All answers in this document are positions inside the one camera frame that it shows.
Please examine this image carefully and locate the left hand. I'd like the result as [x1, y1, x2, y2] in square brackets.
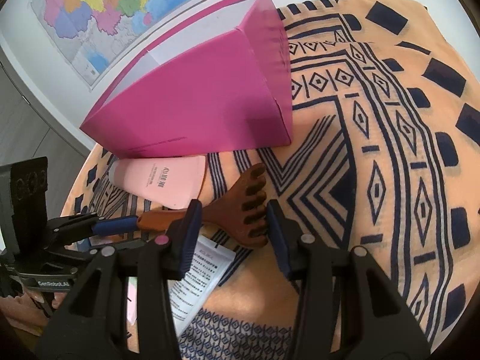
[7, 288, 67, 310]

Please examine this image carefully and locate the pink tube white cap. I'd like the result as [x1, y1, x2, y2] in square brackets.
[108, 155, 207, 210]

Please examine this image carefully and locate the white printed sachet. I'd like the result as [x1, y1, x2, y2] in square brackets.
[168, 235, 235, 337]

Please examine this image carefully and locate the grey cabinet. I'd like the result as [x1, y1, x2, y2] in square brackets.
[0, 59, 91, 169]

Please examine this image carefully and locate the brown wooden comb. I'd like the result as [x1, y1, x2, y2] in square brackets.
[136, 162, 270, 249]

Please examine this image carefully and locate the magenta cardboard box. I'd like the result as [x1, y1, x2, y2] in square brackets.
[80, 0, 293, 158]

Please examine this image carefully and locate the colourful wall map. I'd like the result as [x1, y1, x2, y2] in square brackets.
[29, 0, 301, 91]

